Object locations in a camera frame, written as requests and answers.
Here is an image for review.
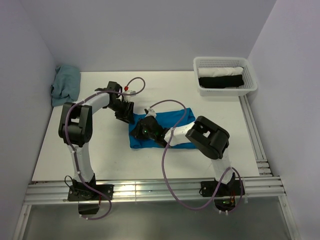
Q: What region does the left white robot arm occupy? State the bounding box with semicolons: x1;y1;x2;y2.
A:
58;81;136;200

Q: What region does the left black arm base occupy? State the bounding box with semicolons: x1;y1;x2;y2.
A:
64;174;114;215

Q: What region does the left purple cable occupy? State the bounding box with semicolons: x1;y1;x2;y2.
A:
62;76;146;221

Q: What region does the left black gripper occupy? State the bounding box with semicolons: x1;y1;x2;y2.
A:
106;99;134;124

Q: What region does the grey-blue crumpled t-shirt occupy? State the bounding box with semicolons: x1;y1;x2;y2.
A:
50;64;81;107

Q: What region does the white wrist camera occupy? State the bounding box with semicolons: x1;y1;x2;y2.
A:
144;107;157;120
122;86;137;103

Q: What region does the white perforated plastic basket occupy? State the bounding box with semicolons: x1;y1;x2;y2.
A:
193;56;258;97

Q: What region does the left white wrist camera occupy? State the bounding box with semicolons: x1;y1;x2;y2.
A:
122;86;137;103

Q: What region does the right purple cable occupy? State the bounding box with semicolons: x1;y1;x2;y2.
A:
147;99;244;212

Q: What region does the aluminium front rail frame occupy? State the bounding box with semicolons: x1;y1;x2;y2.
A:
13;176;300;240

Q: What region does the white rolled t-shirt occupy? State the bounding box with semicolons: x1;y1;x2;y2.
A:
197;67;244;77

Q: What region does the black rolled t-shirt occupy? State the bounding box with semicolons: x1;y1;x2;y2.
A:
198;74;244;89

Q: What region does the purple cable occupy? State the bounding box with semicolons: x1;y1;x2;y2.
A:
62;76;146;221
147;99;244;212

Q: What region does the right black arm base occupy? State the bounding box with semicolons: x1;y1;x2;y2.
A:
199;179;246;213

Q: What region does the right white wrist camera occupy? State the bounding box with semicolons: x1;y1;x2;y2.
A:
144;107;157;120

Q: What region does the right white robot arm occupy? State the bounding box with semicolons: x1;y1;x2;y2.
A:
129;116;235;197

